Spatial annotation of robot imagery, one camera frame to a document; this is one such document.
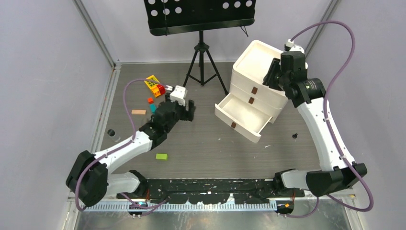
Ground teal block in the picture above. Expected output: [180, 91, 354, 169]
[149, 104, 157, 114]

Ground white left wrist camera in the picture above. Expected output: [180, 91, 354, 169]
[165, 85, 188, 106]

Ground white bottom drawer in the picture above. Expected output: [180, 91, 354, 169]
[214, 93, 272, 143]

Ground clear small cup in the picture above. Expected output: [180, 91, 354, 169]
[107, 129, 121, 142]

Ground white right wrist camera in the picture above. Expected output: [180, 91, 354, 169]
[284, 39, 305, 54]

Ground beige rectangular block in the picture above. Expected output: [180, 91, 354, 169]
[131, 110, 147, 115]

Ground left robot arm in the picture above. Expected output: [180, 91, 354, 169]
[66, 99, 196, 211]

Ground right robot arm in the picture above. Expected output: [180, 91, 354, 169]
[263, 51, 367, 197]

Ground white drawer organizer box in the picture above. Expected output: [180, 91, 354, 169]
[230, 40, 288, 123]

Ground black music stand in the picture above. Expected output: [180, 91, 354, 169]
[144, 0, 256, 94]

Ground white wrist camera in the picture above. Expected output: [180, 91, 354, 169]
[165, 85, 188, 106]
[284, 39, 305, 54]

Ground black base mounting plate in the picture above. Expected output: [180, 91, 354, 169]
[126, 179, 305, 204]

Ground green rectangular block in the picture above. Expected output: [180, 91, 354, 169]
[155, 153, 169, 161]

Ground red orange toy block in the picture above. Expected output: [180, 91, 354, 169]
[151, 84, 166, 97]

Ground yellow green toy block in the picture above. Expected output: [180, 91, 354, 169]
[144, 75, 160, 89]

